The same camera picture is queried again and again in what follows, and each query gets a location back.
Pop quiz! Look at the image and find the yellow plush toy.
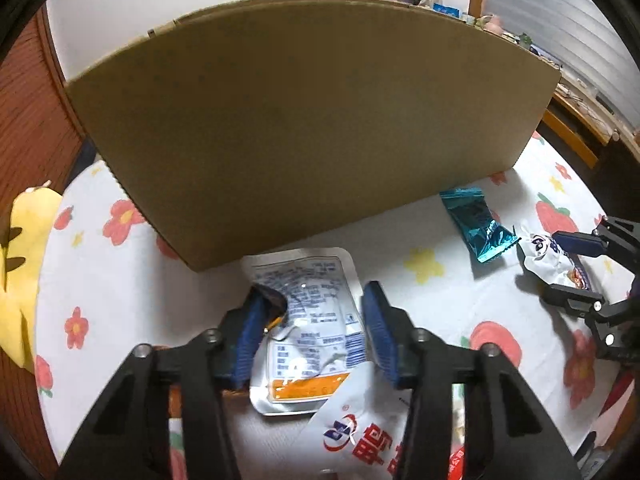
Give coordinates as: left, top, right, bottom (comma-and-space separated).
0, 180, 63, 376

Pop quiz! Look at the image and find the white red snack packet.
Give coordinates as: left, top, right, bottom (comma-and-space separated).
302, 362, 468, 480

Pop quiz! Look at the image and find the wooden louvered wardrobe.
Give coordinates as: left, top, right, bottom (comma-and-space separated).
0, 10, 96, 461

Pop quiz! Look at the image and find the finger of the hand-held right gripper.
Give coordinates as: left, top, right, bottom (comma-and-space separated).
540, 282, 640, 361
552, 216, 640, 261

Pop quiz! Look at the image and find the small white panda snack packet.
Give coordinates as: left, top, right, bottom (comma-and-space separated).
515, 220, 603, 291

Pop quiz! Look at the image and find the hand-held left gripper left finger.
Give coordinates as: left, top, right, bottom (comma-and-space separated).
57, 290, 273, 480

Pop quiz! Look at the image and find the teal snack packet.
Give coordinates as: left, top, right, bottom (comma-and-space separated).
440, 187, 521, 264

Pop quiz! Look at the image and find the strawberry print tablecloth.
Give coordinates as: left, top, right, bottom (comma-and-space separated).
35, 130, 626, 480

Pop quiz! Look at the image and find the silver orange stripe snack packet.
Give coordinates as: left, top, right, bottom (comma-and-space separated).
241, 247, 367, 416

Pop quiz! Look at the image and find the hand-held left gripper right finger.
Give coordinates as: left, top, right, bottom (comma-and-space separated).
362, 282, 583, 480

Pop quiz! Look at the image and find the brown cardboard box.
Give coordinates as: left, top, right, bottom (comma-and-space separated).
65, 0, 562, 272

